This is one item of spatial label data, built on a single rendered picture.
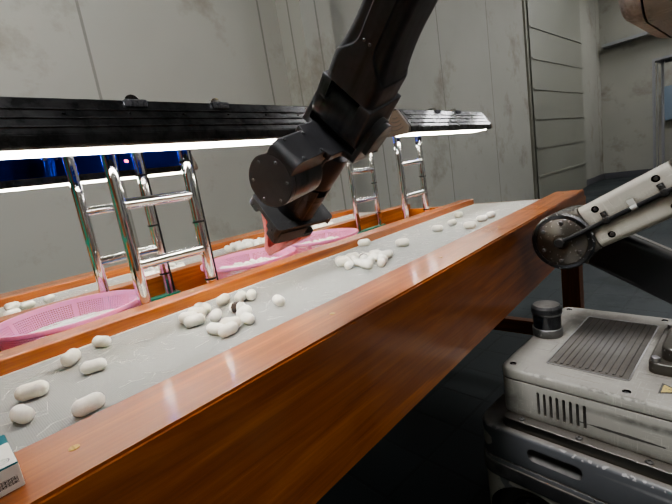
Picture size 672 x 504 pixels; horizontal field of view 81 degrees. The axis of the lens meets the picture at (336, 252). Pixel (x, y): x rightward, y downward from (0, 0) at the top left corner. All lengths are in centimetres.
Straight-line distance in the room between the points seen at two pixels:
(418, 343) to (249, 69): 281
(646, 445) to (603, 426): 7
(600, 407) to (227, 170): 256
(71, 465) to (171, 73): 271
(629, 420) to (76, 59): 280
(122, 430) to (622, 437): 85
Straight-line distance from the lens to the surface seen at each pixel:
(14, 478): 40
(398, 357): 61
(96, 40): 288
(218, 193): 291
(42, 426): 55
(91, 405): 52
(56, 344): 78
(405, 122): 120
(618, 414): 96
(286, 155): 40
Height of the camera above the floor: 95
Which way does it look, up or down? 10 degrees down
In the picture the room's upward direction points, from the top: 9 degrees counter-clockwise
